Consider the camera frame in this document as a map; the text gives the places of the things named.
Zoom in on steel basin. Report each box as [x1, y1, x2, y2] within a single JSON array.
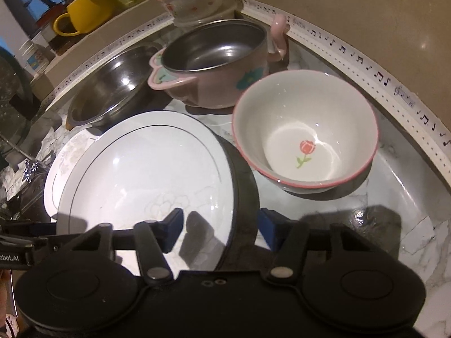
[[65, 42, 166, 131]]

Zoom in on clear glass bowl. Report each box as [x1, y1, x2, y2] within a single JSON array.
[[147, 13, 291, 110]]

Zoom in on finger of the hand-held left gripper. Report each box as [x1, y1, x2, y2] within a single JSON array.
[[0, 219, 59, 237]]

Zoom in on white labelled jar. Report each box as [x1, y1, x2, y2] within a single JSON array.
[[19, 32, 50, 78]]

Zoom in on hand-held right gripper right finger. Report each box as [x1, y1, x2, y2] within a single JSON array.
[[259, 208, 379, 286]]

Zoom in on yellow mug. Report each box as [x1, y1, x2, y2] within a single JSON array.
[[53, 0, 117, 37]]

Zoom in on black round tray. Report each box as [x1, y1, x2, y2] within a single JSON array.
[[211, 132, 261, 272]]

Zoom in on white bowl with rose print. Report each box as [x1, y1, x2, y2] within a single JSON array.
[[232, 70, 380, 194]]

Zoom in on glass pot lid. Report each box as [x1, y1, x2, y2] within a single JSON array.
[[0, 47, 48, 164]]

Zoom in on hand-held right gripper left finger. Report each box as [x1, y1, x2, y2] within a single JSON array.
[[68, 208, 184, 286]]

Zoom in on white plate with floral print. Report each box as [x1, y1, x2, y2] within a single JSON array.
[[43, 128, 106, 219]]

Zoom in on white plate with silver rim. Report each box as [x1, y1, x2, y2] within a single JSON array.
[[56, 111, 236, 272]]

